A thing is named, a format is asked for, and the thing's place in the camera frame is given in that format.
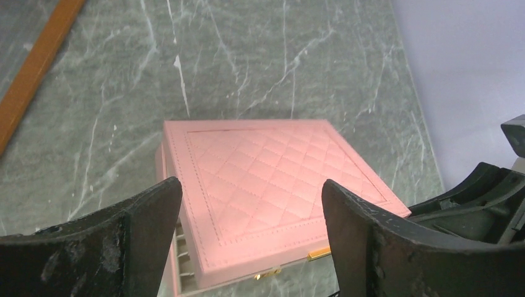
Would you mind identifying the orange wooden rack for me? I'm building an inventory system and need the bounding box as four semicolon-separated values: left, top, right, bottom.
1;0;85;153

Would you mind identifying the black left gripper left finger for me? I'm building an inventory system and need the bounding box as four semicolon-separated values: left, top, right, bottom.
1;177;183;296

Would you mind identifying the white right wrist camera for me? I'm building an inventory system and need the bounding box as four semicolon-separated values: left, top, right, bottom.
500;114;525;174

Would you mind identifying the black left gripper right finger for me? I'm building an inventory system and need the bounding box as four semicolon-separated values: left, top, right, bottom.
321;179;524;296

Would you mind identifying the pink jewelry box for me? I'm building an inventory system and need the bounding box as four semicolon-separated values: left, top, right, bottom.
155;119;410;296

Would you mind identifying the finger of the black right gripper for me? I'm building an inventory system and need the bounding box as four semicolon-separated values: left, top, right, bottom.
409;162;524;244

